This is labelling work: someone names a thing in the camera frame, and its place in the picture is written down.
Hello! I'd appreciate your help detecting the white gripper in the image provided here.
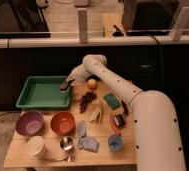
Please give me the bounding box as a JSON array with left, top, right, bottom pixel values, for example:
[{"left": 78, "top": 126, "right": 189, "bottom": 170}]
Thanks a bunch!
[{"left": 67, "top": 65, "right": 90, "bottom": 86}]

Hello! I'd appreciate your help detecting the black eraser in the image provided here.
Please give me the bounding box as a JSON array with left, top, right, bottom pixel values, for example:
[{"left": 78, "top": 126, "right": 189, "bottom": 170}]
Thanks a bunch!
[{"left": 59, "top": 80, "right": 72, "bottom": 91}]

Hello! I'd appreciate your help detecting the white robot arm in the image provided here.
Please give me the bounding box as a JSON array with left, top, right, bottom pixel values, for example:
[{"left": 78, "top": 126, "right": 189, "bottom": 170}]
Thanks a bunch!
[{"left": 67, "top": 54, "right": 187, "bottom": 171}]

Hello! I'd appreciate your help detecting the green plastic tray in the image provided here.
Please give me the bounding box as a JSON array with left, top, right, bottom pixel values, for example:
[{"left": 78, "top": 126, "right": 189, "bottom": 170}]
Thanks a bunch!
[{"left": 16, "top": 76, "right": 71, "bottom": 109}]

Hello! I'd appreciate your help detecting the orange fruit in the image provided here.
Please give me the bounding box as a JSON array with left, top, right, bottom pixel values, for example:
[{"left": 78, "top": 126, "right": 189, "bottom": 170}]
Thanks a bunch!
[{"left": 87, "top": 79, "right": 97, "bottom": 90}]

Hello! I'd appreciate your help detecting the dark grape bunch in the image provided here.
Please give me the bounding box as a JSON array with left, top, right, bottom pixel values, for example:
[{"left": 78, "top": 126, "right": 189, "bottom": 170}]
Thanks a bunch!
[{"left": 79, "top": 91, "right": 97, "bottom": 113}]

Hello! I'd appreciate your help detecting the teal sponge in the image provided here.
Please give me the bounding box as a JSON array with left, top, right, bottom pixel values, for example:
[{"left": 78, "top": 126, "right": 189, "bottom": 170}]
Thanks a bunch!
[{"left": 104, "top": 93, "right": 120, "bottom": 110}]

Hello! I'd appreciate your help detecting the banana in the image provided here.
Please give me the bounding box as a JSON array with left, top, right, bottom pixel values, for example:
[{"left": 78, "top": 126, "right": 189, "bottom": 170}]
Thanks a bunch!
[{"left": 89, "top": 101, "right": 102, "bottom": 124}]

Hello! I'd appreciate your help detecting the orange bowl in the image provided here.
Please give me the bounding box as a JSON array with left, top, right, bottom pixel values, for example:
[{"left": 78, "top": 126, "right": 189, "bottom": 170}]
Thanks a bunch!
[{"left": 50, "top": 111, "right": 75, "bottom": 135}]

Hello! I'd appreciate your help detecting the wooden board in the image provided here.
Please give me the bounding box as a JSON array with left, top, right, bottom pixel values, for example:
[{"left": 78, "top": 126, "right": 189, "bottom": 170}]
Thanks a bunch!
[{"left": 4, "top": 83, "right": 136, "bottom": 168}]

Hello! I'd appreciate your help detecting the metal measuring cup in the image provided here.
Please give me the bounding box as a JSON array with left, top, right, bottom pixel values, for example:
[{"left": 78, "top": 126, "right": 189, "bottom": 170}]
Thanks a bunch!
[{"left": 60, "top": 136, "right": 74, "bottom": 162}]

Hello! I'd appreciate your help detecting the blue cloth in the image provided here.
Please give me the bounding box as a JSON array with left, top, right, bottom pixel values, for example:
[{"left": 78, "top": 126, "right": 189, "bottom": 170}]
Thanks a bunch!
[{"left": 77, "top": 120, "right": 99, "bottom": 153}]

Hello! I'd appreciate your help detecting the purple bowl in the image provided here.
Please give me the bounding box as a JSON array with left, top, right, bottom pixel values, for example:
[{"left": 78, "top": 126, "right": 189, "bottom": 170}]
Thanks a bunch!
[{"left": 16, "top": 110, "right": 44, "bottom": 136}]

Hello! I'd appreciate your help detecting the blue small cup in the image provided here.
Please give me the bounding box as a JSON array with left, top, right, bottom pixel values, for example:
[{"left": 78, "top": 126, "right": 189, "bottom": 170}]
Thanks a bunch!
[{"left": 108, "top": 135, "right": 123, "bottom": 152}]

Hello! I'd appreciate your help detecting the white cup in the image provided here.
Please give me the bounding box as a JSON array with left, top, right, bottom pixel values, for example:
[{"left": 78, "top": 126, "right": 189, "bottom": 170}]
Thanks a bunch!
[{"left": 25, "top": 136, "right": 46, "bottom": 158}]

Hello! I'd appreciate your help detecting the orange handled brush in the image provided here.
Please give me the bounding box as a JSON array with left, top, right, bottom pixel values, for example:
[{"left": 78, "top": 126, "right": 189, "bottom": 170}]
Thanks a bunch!
[{"left": 109, "top": 114, "right": 126, "bottom": 136}]

